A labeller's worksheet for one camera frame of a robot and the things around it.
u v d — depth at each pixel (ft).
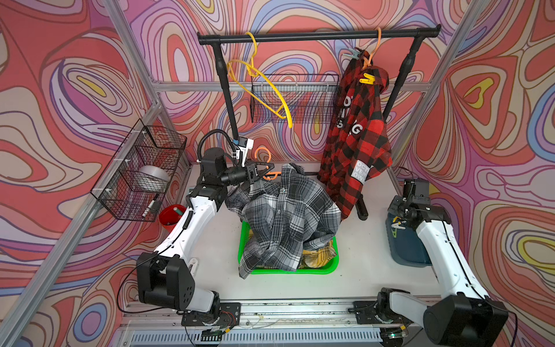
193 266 2.70
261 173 2.26
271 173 2.31
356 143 2.16
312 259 2.57
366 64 2.13
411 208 1.81
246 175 2.12
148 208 2.36
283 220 2.23
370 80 1.90
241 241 2.69
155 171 2.41
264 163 2.27
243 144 2.11
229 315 2.38
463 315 1.25
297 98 3.15
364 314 2.40
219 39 1.86
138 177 2.27
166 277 1.34
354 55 2.34
